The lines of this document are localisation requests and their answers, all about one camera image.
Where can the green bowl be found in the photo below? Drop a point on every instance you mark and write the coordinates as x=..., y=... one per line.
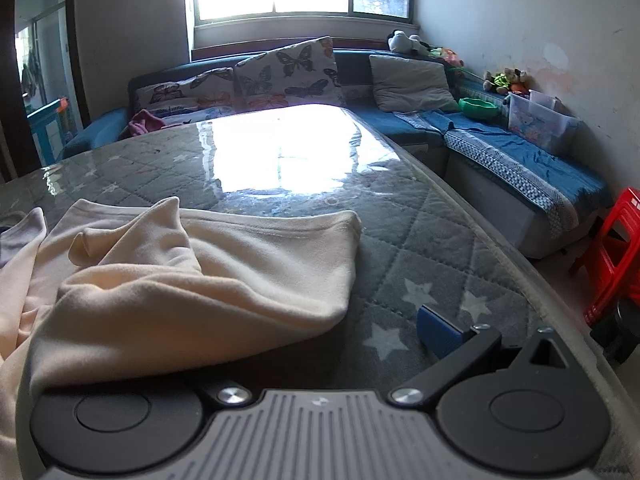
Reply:
x=479, y=108

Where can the pink cloth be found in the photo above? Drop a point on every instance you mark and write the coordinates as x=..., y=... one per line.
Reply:
x=146, y=122

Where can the clear plastic storage box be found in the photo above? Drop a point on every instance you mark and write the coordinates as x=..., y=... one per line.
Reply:
x=542, y=120

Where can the green orange plush toy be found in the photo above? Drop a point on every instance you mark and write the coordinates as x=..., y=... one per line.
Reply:
x=447, y=56

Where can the teal cabinet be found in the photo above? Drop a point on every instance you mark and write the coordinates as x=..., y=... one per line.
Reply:
x=47, y=130

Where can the hanging dark clothes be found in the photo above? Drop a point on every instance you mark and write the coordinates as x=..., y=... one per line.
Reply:
x=31, y=72

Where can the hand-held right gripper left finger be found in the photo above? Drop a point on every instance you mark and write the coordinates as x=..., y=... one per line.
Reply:
x=230, y=395

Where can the grey pillow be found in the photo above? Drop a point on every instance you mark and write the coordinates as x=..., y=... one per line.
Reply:
x=410, y=80

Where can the large butterfly print pillow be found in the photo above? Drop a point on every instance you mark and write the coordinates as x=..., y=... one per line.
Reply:
x=290, y=70

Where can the small butterfly print pillow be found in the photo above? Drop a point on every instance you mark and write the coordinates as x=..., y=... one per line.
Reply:
x=185, y=91

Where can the blue patterned sofa cover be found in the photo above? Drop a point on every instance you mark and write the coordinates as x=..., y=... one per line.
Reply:
x=520, y=160

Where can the cream knit garment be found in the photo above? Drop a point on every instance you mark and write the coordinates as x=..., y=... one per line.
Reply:
x=175, y=285

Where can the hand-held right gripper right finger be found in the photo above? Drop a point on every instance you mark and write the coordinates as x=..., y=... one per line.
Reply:
x=440, y=334

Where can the panda plush toy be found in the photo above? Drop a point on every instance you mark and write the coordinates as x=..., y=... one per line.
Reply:
x=402, y=40

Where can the blue corner sofa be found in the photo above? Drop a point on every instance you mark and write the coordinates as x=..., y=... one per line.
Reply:
x=357, y=67

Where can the red plastic stool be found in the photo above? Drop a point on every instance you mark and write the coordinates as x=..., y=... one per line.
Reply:
x=617, y=255

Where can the grey star quilted tablecloth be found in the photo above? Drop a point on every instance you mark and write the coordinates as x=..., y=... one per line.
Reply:
x=425, y=220

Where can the brown plush toy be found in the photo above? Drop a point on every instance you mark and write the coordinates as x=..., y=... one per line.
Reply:
x=505, y=80

